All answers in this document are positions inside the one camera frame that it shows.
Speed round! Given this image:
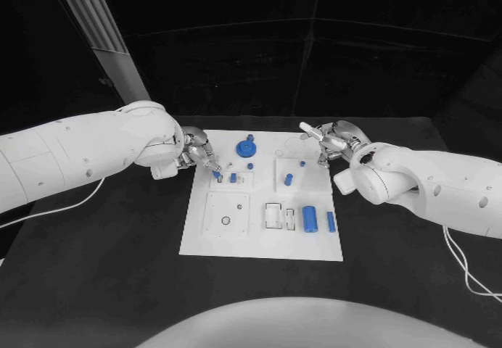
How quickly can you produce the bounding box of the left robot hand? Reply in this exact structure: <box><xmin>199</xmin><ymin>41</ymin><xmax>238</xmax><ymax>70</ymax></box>
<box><xmin>175</xmin><ymin>125</ymin><xmax>222</xmax><ymax>174</ymax></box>

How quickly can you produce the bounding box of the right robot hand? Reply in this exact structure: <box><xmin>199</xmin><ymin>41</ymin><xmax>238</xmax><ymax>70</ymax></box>
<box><xmin>299</xmin><ymin>120</ymin><xmax>372</xmax><ymax>169</ymax></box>

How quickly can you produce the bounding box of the white task board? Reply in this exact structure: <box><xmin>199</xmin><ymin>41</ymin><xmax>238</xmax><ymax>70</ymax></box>
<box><xmin>177</xmin><ymin>129</ymin><xmax>345</xmax><ymax>262</ymax></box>

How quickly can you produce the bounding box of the blue gear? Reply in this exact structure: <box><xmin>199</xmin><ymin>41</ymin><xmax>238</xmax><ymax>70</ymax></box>
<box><xmin>235</xmin><ymin>140</ymin><xmax>258</xmax><ymax>158</ymax></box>

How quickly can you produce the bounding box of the thick blue cylinder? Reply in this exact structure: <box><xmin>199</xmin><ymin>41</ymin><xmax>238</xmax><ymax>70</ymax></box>
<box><xmin>302</xmin><ymin>205</ymin><xmax>319</xmax><ymax>233</ymax></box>

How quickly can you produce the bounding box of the grey metal pillar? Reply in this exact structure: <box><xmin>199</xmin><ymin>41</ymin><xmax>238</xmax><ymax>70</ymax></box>
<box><xmin>65</xmin><ymin>0</ymin><xmax>153</xmax><ymax>106</ymax></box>

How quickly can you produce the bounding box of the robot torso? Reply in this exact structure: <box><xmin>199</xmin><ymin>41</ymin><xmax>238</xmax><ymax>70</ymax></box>
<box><xmin>136</xmin><ymin>297</ymin><xmax>489</xmax><ymax>348</ymax></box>

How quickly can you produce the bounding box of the white cable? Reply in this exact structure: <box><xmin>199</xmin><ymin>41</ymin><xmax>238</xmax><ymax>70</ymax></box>
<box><xmin>0</xmin><ymin>176</ymin><xmax>107</xmax><ymax>229</ymax></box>
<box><xmin>444</xmin><ymin>225</ymin><xmax>502</xmax><ymax>303</ymax></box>
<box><xmin>443</xmin><ymin>225</ymin><xmax>502</xmax><ymax>298</ymax></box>

